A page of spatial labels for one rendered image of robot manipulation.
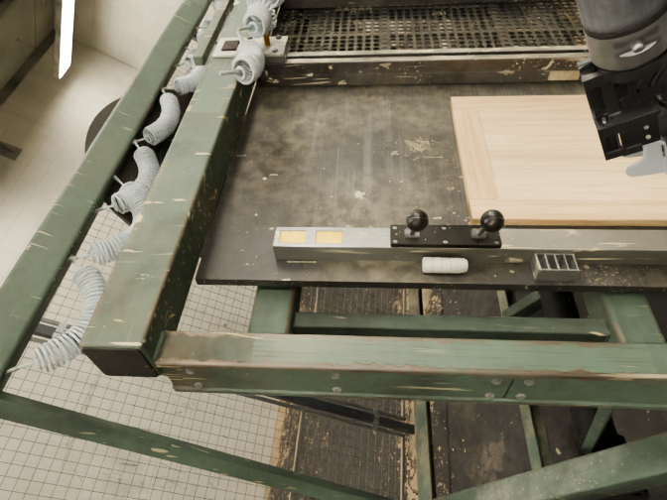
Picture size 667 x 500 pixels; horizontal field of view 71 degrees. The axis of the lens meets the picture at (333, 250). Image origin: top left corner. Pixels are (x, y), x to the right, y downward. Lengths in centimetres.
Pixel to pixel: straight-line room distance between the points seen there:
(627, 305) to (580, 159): 35
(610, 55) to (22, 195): 617
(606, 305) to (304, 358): 56
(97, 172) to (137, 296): 83
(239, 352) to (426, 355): 29
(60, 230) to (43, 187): 502
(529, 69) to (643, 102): 81
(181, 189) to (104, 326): 31
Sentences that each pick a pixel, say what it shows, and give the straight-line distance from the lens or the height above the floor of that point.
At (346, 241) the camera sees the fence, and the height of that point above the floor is 159.
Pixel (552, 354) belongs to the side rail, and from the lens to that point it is 79.
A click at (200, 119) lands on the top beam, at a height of 192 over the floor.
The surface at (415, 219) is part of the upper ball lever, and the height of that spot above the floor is 155.
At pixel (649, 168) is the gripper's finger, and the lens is 71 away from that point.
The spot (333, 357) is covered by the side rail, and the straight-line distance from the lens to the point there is 74.
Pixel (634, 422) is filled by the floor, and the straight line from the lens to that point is 232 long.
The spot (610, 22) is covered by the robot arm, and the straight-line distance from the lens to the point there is 54.
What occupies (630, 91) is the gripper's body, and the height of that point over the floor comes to 151.
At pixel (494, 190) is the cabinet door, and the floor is 133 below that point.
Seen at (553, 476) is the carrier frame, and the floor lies 79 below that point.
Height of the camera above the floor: 190
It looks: 19 degrees down
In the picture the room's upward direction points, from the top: 69 degrees counter-clockwise
